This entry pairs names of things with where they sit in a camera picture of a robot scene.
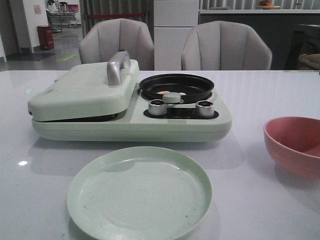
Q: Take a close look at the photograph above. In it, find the black round frying pan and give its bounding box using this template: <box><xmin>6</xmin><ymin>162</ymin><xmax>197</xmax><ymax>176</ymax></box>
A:
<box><xmin>139</xmin><ymin>73</ymin><xmax>214</xmax><ymax>104</ymax></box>

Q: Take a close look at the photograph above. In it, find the light green breakfast maker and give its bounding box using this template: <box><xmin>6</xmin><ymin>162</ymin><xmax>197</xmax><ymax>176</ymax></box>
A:
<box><xmin>28</xmin><ymin>51</ymin><xmax>232</xmax><ymax>142</ymax></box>

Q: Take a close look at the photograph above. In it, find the pink plastic bowl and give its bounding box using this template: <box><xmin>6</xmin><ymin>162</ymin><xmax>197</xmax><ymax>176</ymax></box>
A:
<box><xmin>263</xmin><ymin>116</ymin><xmax>320</xmax><ymax>180</ymax></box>

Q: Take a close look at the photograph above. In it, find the left silver control knob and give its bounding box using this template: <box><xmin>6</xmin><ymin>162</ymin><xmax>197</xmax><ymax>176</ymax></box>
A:
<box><xmin>147</xmin><ymin>99</ymin><xmax>167</xmax><ymax>117</ymax></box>

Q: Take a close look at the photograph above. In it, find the silver control knob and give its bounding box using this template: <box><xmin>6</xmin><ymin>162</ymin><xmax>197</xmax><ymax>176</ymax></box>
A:
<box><xmin>147</xmin><ymin>99</ymin><xmax>167</xmax><ymax>117</ymax></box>
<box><xmin>195</xmin><ymin>100</ymin><xmax>215</xmax><ymax>118</ymax></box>

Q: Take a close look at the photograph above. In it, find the right silver control knob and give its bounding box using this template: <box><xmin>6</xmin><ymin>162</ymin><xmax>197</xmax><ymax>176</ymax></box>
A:
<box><xmin>195</xmin><ymin>100</ymin><xmax>215</xmax><ymax>118</ymax></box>

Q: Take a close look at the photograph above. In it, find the light green round plate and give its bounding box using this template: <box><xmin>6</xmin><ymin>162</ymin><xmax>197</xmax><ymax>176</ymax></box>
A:
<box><xmin>67</xmin><ymin>146</ymin><xmax>213</xmax><ymax>240</ymax></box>

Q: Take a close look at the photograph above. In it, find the right beige upholstered chair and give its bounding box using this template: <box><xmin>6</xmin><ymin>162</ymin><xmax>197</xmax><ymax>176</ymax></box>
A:
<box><xmin>181</xmin><ymin>20</ymin><xmax>273</xmax><ymax>71</ymax></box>

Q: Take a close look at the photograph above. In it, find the beige upholstered chair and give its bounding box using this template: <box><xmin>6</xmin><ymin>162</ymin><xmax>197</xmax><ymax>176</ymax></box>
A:
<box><xmin>181</xmin><ymin>20</ymin><xmax>273</xmax><ymax>71</ymax></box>
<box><xmin>79</xmin><ymin>18</ymin><xmax>154</xmax><ymax>71</ymax></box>

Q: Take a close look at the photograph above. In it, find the left beige upholstered chair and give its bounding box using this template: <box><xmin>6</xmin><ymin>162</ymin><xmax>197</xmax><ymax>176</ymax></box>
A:
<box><xmin>79</xmin><ymin>18</ymin><xmax>154</xmax><ymax>71</ymax></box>

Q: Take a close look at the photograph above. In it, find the white cabinet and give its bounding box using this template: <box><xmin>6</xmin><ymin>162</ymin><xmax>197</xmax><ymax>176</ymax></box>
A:
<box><xmin>153</xmin><ymin>0</ymin><xmax>199</xmax><ymax>71</ymax></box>

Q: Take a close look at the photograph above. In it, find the red trash bin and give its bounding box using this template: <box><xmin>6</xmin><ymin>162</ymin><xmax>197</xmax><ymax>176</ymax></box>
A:
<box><xmin>37</xmin><ymin>25</ymin><xmax>54</xmax><ymax>50</ymax></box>

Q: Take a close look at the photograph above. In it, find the fruit bowl on counter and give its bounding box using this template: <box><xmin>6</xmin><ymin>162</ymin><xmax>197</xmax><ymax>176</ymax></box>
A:
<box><xmin>257</xmin><ymin>0</ymin><xmax>281</xmax><ymax>10</ymax></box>

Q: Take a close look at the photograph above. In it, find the dark counter with white top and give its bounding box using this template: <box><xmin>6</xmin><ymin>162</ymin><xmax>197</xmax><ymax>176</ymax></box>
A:
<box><xmin>199</xmin><ymin>10</ymin><xmax>320</xmax><ymax>70</ymax></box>

